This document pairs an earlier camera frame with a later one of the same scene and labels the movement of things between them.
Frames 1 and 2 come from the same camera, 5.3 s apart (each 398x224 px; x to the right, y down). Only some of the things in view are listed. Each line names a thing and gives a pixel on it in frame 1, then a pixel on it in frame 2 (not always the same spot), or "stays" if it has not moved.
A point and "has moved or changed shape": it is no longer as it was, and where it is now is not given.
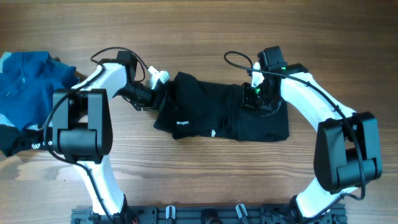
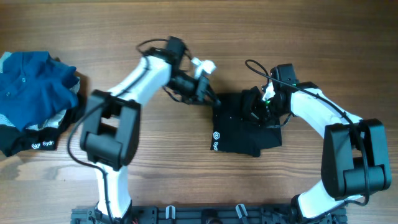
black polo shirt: x=203 y=109 has moved or changed shape
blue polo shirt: x=28 y=80 stays
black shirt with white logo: x=13 y=140 stays
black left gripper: x=152 y=102 → x=201 y=86
